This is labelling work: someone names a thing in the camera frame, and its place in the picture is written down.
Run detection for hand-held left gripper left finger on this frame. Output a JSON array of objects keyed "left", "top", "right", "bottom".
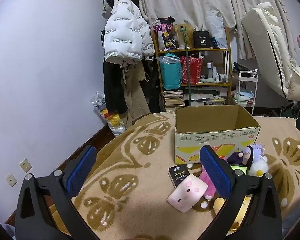
[{"left": 15, "top": 145, "right": 100, "bottom": 240}]

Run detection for cream folded mattress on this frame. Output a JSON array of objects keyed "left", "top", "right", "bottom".
[{"left": 241, "top": 2, "right": 298, "bottom": 100}]

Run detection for dark wooden bed frame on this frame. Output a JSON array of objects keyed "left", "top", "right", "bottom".
[{"left": 5, "top": 124, "right": 115, "bottom": 225}]

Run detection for plastic bag of toys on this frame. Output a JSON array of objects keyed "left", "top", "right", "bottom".
[{"left": 91, "top": 92, "right": 127, "bottom": 137}]

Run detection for wall outlet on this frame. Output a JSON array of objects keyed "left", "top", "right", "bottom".
[
  {"left": 19, "top": 158, "right": 32, "bottom": 173},
  {"left": 5, "top": 174, "right": 17, "bottom": 187}
]

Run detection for black box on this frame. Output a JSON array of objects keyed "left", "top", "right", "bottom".
[{"left": 193, "top": 30, "right": 213, "bottom": 48}]

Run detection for purple-haired plush doll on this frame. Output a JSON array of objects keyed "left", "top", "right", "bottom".
[{"left": 226, "top": 144, "right": 267, "bottom": 165}]

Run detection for white trolley cart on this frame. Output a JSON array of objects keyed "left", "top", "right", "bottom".
[{"left": 231, "top": 70, "right": 258, "bottom": 115}]

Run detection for black tissue pack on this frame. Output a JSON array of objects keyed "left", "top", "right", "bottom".
[{"left": 168, "top": 165, "right": 192, "bottom": 188}]

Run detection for pile of papers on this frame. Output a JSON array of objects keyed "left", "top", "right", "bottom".
[{"left": 190, "top": 94, "right": 227, "bottom": 106}]

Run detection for white duck plush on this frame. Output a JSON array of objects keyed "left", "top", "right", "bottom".
[{"left": 247, "top": 159, "right": 269, "bottom": 177}]

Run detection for yellow plush doll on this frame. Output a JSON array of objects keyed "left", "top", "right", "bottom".
[{"left": 213, "top": 196, "right": 253, "bottom": 224}]

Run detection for red patterned bag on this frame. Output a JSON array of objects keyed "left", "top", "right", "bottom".
[{"left": 180, "top": 56, "right": 204, "bottom": 85}]

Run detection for beige patterned blanket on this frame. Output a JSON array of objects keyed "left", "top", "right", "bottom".
[{"left": 55, "top": 112, "right": 300, "bottom": 240}]

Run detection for black pouch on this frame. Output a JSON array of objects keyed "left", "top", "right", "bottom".
[{"left": 233, "top": 62, "right": 258, "bottom": 74}]

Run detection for cardboard box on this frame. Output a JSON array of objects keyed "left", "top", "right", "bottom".
[{"left": 174, "top": 105, "right": 261, "bottom": 164}]

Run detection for yellow wooden shelf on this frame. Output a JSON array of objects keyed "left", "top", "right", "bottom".
[{"left": 151, "top": 26, "right": 233, "bottom": 112}]

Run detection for green pole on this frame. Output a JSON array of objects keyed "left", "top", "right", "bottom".
[{"left": 181, "top": 27, "right": 193, "bottom": 107}]

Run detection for teal bag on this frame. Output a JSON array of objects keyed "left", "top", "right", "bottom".
[{"left": 160, "top": 54, "right": 182, "bottom": 90}]

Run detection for pink pig plush pillow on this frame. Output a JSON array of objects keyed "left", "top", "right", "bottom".
[{"left": 167, "top": 174, "right": 208, "bottom": 213}]

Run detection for black hanging bag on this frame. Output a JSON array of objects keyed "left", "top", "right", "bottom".
[{"left": 142, "top": 57, "right": 163, "bottom": 113}]

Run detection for floral curtain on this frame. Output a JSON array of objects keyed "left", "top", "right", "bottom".
[{"left": 134, "top": 0, "right": 298, "bottom": 60}]

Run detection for stack of books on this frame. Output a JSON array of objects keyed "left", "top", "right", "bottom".
[{"left": 162, "top": 89, "right": 185, "bottom": 112}]

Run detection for pink plush toy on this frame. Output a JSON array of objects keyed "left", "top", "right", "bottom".
[{"left": 199, "top": 156, "right": 227, "bottom": 200}]

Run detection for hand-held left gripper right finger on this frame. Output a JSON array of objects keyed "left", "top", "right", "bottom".
[{"left": 199, "top": 144, "right": 283, "bottom": 240}]

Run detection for blonde wig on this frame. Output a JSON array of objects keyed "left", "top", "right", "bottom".
[{"left": 173, "top": 24, "right": 196, "bottom": 49}]

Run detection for clear plastic bag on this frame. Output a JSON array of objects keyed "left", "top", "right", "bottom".
[{"left": 156, "top": 55, "right": 180, "bottom": 64}]

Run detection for white puffer jacket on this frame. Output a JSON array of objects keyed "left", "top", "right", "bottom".
[{"left": 104, "top": 0, "right": 155, "bottom": 63}]

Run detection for group of cosmetic bottles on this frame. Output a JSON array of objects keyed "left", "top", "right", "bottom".
[{"left": 206, "top": 62, "right": 228, "bottom": 82}]

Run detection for beige hanging pants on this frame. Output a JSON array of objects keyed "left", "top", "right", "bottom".
[{"left": 120, "top": 60, "right": 150, "bottom": 128}]

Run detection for white plastic bag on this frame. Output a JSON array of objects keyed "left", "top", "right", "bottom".
[{"left": 207, "top": 15, "right": 228, "bottom": 49}]

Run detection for dark hanging coat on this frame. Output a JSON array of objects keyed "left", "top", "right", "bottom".
[{"left": 103, "top": 60, "right": 128, "bottom": 115}]

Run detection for green tissue pack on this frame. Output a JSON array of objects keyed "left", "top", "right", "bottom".
[{"left": 230, "top": 164, "right": 248, "bottom": 174}]

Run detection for printed character packet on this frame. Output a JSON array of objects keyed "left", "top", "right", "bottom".
[{"left": 152, "top": 17, "right": 177, "bottom": 51}]

